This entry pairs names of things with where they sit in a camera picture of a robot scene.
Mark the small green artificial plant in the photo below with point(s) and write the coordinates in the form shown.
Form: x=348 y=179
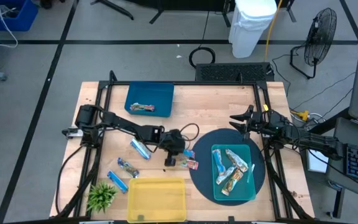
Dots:
x=102 y=196

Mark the dark blue granola bar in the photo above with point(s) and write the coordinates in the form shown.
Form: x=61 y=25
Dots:
x=128 y=167

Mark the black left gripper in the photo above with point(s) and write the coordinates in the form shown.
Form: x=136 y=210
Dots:
x=172 y=141

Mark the black partition panel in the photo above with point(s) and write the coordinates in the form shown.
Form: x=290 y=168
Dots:
x=182 y=3

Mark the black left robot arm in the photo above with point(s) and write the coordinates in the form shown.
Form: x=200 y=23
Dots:
x=120 y=123

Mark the black aluminium table frame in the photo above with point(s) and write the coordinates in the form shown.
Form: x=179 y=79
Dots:
x=182 y=83

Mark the red green granola bar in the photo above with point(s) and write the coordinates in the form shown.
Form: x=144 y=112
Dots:
x=141 y=107

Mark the blue white granola bar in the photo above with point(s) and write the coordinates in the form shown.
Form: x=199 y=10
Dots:
x=218 y=163

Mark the white trash can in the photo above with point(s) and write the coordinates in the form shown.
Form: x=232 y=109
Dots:
x=250 y=28

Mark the white box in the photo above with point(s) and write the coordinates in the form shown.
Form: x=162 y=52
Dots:
x=317 y=163

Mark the translucent yellow plastic bin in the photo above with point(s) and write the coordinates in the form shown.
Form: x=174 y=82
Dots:
x=157 y=199

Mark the round dark blue woven mat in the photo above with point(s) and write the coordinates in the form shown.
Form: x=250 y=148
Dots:
x=200 y=174

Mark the silver orange granola bar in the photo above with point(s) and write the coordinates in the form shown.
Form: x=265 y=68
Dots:
x=236 y=160

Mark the blue floor storage bin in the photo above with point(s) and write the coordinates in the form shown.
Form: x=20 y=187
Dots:
x=20 y=18

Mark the black floor fan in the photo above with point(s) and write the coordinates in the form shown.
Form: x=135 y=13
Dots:
x=320 y=37

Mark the opaque blue plastic bin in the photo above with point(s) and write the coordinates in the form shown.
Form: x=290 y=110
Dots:
x=148 y=93

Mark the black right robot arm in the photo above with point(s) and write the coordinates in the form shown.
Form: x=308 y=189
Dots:
x=322 y=143

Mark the green orange granola bar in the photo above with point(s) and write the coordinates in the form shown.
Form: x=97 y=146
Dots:
x=232 y=182

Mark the yellow power plug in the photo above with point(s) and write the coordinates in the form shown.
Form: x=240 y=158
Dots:
x=301 y=115

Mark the translucent teal plastic bin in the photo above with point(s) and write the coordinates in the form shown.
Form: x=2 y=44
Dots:
x=244 y=193

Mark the black perforated metal case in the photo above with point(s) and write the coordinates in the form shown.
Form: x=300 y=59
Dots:
x=232 y=72

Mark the silver blue granola bar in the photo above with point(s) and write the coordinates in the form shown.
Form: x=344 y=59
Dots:
x=225 y=176

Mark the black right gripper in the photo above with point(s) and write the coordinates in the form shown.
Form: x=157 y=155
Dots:
x=263 y=123

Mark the small yellow tag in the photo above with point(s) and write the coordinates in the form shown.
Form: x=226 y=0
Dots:
x=265 y=107

